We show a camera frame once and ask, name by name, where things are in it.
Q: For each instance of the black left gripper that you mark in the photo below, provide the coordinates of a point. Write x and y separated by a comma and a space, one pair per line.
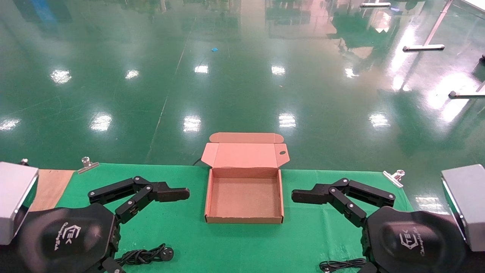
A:
64, 239

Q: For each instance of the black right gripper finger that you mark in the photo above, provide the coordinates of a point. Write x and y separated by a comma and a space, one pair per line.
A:
310, 194

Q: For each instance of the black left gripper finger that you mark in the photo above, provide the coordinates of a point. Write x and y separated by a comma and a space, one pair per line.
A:
170, 192

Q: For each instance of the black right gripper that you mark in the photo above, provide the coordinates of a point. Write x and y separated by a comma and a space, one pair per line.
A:
413, 242

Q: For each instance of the open brown cardboard box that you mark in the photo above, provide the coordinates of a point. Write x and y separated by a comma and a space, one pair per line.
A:
242, 197

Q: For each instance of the silver binder clip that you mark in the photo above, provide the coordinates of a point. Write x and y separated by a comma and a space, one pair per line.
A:
392, 178
88, 166

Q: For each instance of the green table cloth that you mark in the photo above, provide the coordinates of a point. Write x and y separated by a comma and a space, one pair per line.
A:
242, 246

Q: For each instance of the white metal foot bar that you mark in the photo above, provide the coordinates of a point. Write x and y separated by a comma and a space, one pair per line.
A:
466, 94
375, 4

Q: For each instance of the white metal table leg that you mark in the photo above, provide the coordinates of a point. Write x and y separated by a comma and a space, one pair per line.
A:
424, 47

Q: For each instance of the white table edge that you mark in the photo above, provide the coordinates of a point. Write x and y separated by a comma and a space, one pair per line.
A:
475, 4

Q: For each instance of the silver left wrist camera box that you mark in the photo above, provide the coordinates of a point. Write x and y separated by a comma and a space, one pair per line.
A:
15, 201

